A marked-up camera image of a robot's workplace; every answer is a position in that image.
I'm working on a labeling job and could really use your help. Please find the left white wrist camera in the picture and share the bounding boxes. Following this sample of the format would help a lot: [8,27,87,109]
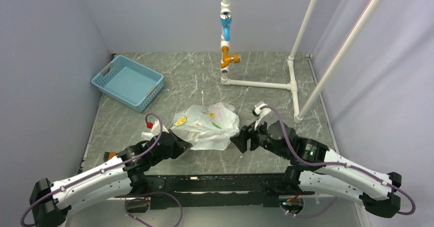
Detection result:
[142,121,168,141]

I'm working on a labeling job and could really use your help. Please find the purple cable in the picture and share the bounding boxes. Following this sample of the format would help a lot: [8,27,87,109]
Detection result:
[20,112,164,227]
[261,105,417,216]

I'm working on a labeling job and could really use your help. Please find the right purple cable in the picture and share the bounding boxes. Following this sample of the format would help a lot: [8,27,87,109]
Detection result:
[261,105,417,216]

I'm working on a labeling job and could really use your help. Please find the white PVC pipe frame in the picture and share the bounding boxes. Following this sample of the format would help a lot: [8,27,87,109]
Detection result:
[220,0,396,124]

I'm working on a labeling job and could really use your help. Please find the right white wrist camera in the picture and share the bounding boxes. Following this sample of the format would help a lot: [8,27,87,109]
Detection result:
[252,101,271,130]

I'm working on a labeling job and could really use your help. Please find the blue pipe valve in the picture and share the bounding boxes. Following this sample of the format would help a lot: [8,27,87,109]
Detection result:
[220,9,232,41]

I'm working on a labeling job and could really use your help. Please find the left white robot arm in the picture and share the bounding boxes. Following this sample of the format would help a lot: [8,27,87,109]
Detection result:
[25,131,192,226]

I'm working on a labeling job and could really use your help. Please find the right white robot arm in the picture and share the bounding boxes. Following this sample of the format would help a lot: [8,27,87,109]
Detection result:
[230,121,402,218]

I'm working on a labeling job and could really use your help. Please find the white printed plastic bag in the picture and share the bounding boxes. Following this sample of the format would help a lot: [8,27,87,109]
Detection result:
[141,102,240,152]

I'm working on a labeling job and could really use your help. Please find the orange pipe tap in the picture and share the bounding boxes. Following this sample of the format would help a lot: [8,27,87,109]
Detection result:
[221,46,241,69]

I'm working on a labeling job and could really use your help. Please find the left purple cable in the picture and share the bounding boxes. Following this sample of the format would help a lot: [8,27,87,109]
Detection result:
[20,112,164,227]

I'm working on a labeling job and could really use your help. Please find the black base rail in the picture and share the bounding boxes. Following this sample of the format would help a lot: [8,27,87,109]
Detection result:
[126,173,302,210]

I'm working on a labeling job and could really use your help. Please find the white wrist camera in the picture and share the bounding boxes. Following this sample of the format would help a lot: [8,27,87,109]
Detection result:
[252,101,271,130]
[142,121,168,141]

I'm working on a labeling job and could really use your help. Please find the light blue plastic basket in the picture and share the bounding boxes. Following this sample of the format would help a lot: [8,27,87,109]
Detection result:
[91,55,164,113]

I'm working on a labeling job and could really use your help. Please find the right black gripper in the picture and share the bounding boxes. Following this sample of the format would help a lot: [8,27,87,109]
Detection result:
[229,114,289,158]

